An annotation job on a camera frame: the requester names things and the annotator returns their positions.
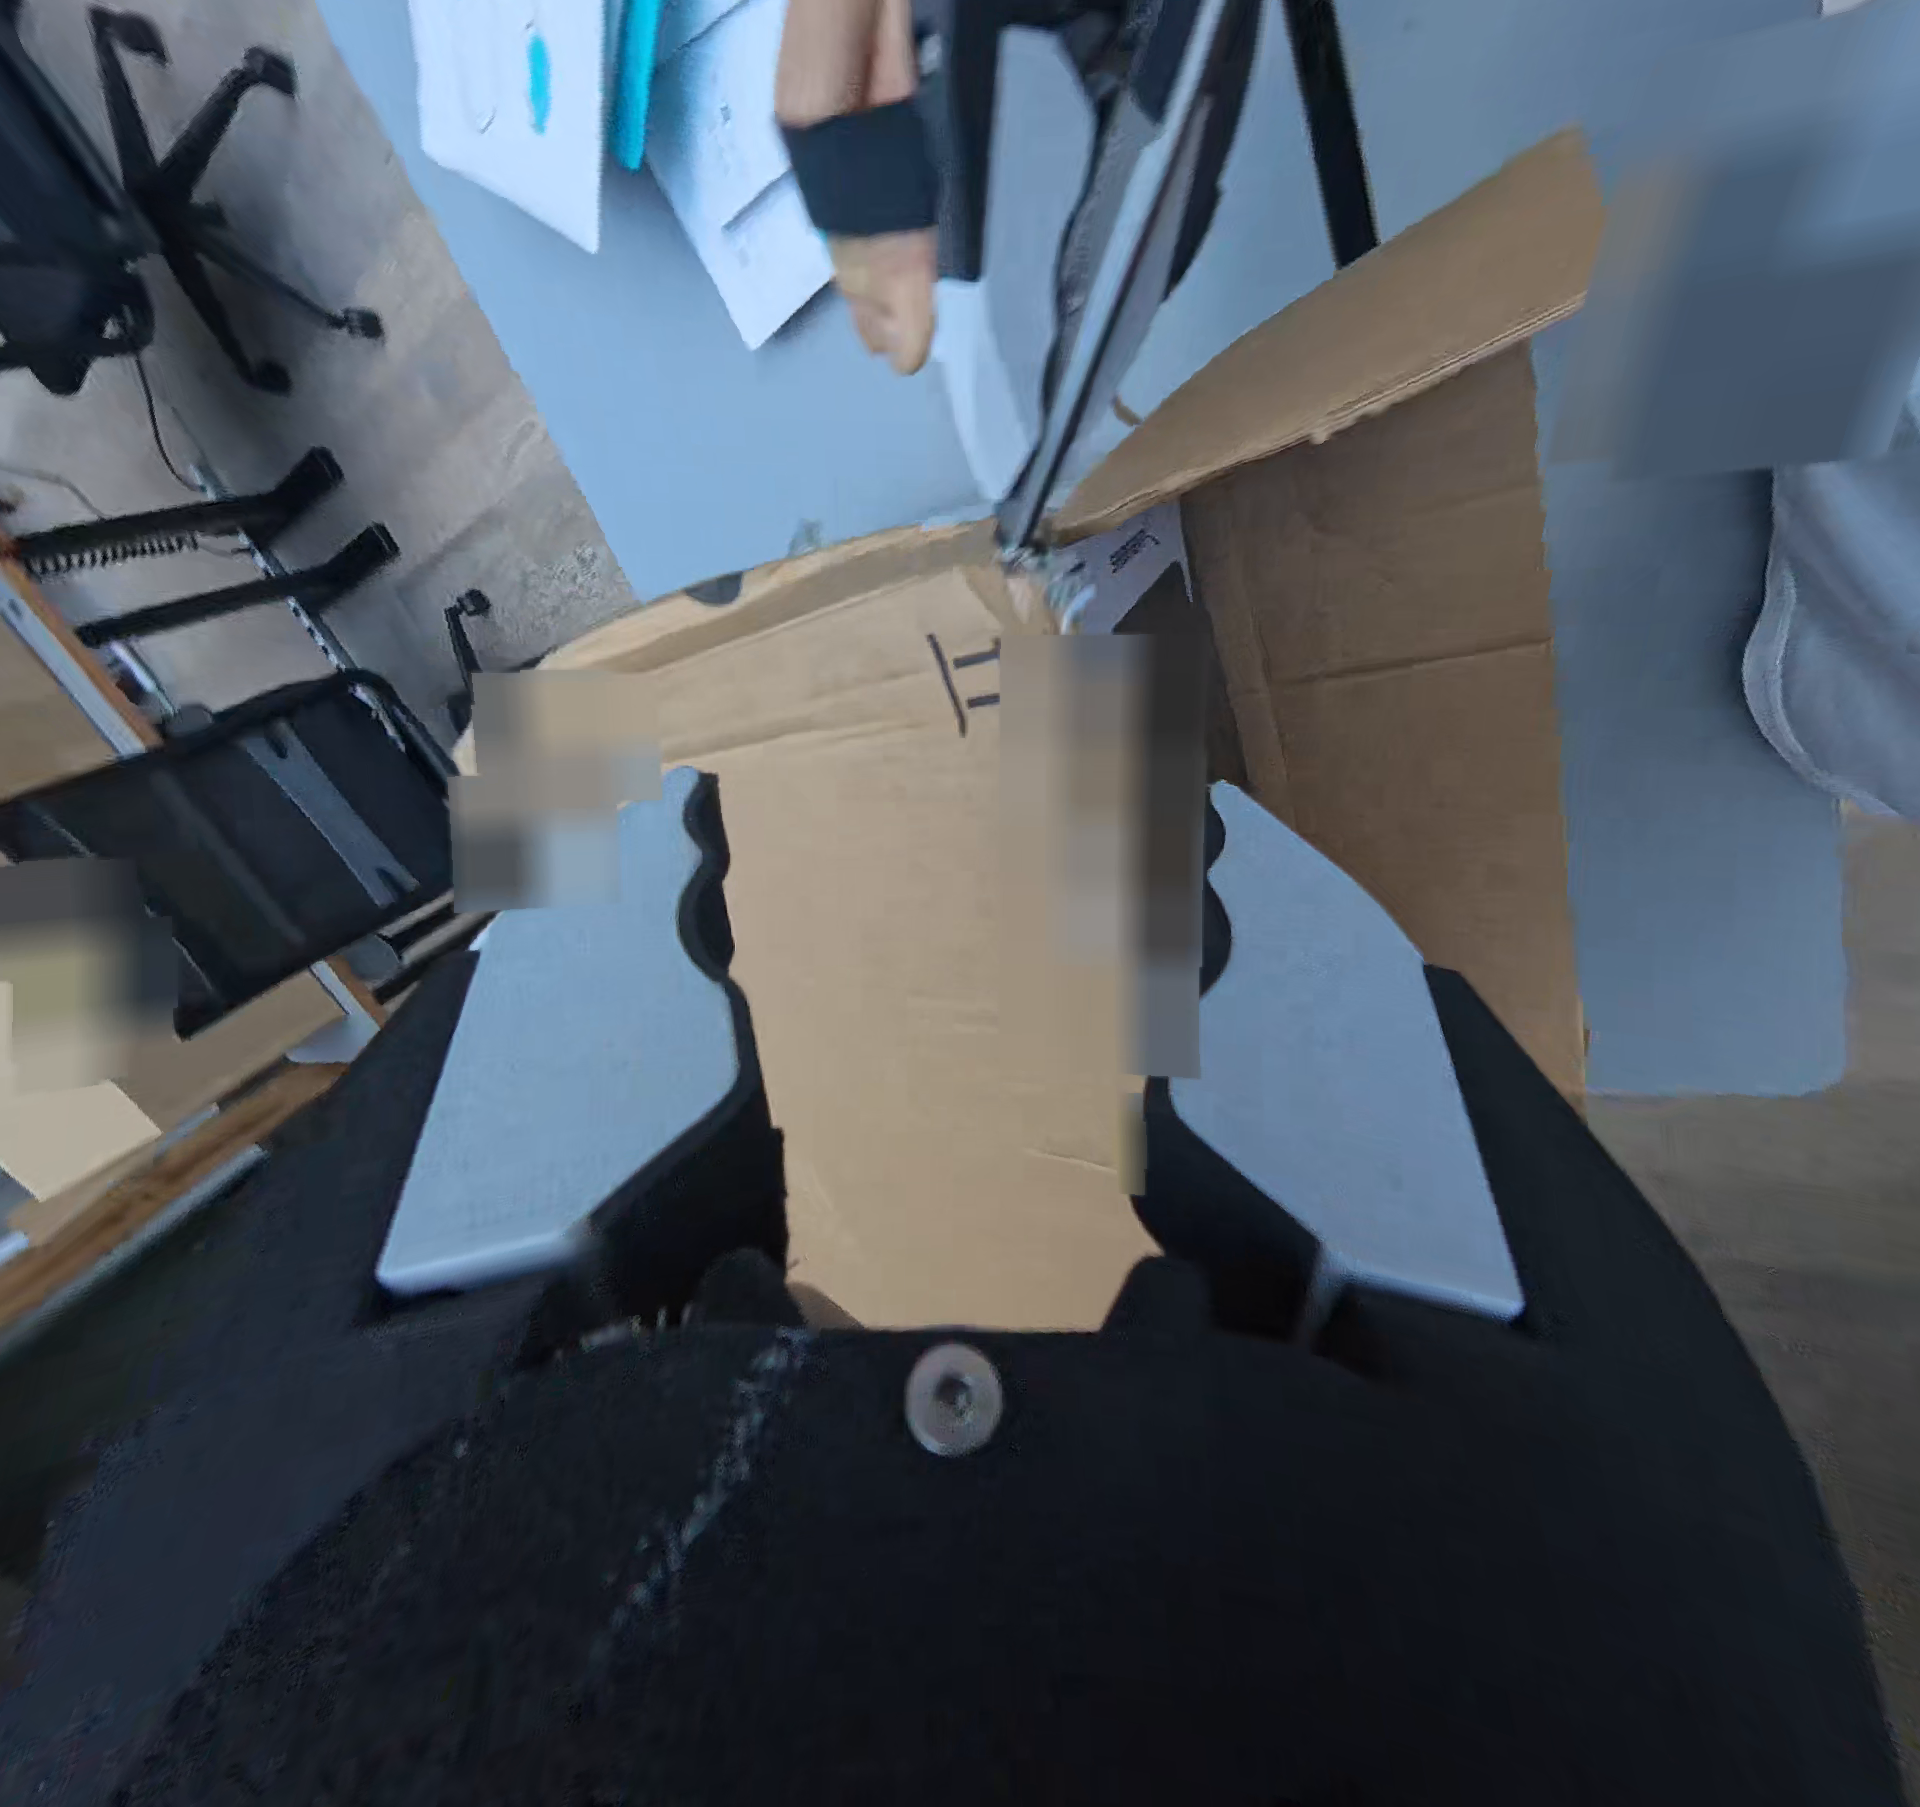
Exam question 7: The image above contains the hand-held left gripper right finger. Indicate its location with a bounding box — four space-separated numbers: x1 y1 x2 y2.
1140 782 1527 1348

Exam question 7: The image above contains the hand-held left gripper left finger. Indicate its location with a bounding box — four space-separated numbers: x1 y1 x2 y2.
371 764 792 1318

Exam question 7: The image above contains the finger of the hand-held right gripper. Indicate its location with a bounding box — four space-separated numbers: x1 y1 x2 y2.
1007 0 1272 538
942 26 1108 508

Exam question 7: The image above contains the cardboard box with arrow mark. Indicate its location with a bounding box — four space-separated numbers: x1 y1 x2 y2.
449 128 1600 1336

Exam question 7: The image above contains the stack of teal white packets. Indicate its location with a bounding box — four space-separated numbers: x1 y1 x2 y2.
366 0 841 354

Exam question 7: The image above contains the person's right hand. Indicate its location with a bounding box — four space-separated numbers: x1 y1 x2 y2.
762 0 942 380

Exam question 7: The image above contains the white product box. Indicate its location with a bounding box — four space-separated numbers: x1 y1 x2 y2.
1064 524 1194 640

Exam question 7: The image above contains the black bag strap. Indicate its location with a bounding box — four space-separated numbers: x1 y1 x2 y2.
1265 0 1381 268

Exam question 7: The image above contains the black desk frame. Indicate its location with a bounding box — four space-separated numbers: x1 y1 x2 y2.
13 450 404 650

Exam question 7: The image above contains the black coiled cable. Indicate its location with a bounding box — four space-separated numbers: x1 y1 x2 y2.
22 530 199 582

